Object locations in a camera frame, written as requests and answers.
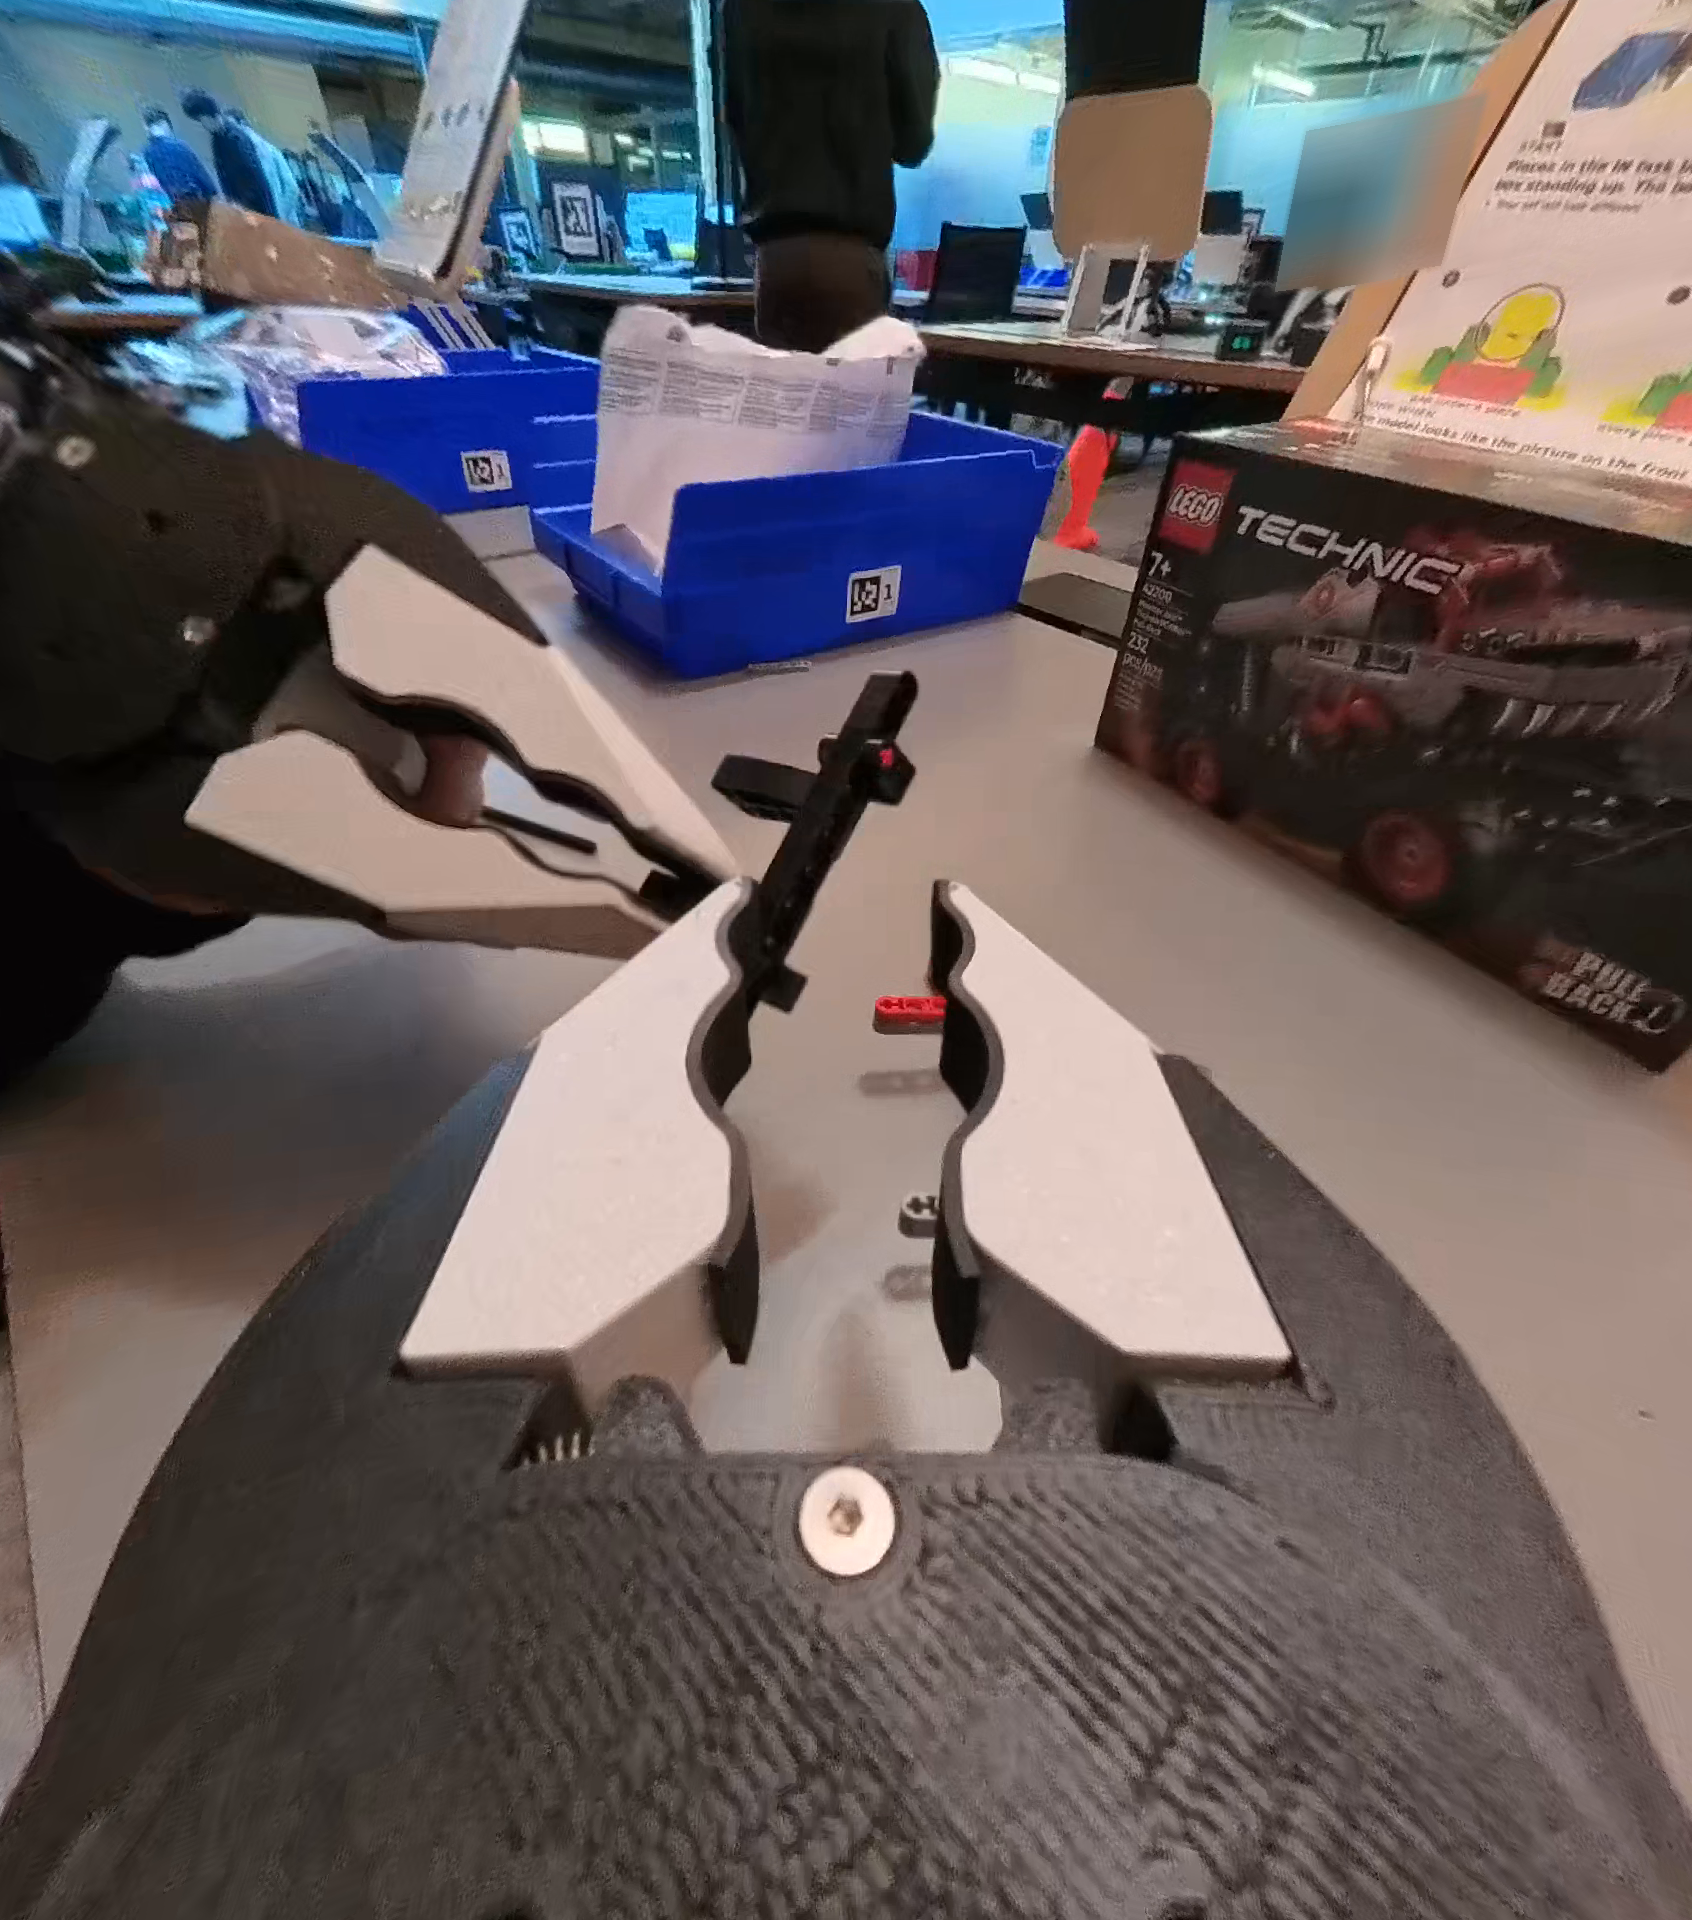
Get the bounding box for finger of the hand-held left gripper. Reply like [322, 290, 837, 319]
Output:
[324, 542, 740, 902]
[186, 665, 673, 960]

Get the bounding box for brown cardboard box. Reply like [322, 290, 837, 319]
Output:
[199, 202, 416, 311]

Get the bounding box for cardboard booklet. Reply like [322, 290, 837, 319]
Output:
[379, 0, 528, 282]

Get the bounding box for clear plastic bags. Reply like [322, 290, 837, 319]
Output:
[127, 304, 453, 437]

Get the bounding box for white printed paper sheet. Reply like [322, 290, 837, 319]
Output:
[590, 305, 928, 580]

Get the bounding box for orange cone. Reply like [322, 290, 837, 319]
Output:
[1053, 423, 1113, 552]

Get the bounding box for cardboard sign on stand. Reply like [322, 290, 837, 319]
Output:
[1051, 81, 1218, 340]

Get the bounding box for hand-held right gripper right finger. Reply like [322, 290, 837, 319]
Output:
[928, 879, 1297, 1380]

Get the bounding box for black laptop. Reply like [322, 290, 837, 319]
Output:
[926, 222, 1033, 325]

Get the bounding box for cardboard instruction board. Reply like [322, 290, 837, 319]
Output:
[1288, 0, 1692, 489]

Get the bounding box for black lego beam assembly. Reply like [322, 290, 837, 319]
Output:
[710, 671, 920, 1010]

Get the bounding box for long wooden table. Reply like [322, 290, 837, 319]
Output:
[508, 269, 1315, 403]

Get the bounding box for blue plastic bin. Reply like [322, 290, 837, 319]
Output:
[530, 403, 1068, 680]
[294, 347, 606, 516]

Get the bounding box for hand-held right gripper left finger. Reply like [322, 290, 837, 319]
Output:
[400, 881, 763, 1380]

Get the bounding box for black lego set box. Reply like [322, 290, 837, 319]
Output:
[1092, 422, 1692, 1074]

